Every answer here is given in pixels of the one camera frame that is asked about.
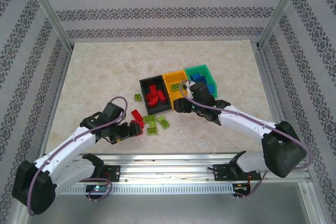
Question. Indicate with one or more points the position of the green plastic bin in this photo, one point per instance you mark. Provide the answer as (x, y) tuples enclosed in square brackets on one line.
[(214, 91)]

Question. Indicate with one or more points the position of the aluminium side rail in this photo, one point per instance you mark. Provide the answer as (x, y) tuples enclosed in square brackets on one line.
[(273, 90), (58, 90)]

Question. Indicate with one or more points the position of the black plastic bin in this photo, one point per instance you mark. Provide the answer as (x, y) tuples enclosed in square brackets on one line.
[(162, 107)]

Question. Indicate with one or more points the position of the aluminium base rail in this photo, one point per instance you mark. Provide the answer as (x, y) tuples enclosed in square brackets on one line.
[(168, 170)]

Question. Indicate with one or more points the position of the beige marble board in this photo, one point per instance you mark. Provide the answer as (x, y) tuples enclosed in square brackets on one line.
[(105, 61)]

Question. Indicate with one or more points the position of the yellow plastic bin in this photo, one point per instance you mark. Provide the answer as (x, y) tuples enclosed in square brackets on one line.
[(170, 78)]

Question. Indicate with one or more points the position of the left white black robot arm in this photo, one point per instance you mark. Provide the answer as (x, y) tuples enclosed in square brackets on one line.
[(73, 142)]

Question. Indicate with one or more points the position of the small green lego brick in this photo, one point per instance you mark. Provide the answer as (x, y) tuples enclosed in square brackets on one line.
[(137, 97)]

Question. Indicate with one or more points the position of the small controller board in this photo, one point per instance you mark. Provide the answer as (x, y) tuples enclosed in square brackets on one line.
[(97, 188), (241, 187)]

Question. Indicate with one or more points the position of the aluminium frame post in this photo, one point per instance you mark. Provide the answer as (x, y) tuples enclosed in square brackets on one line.
[(281, 11), (48, 11)]

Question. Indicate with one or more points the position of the blue lego brick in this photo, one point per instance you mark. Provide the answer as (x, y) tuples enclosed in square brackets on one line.
[(204, 79), (195, 77), (210, 88)]

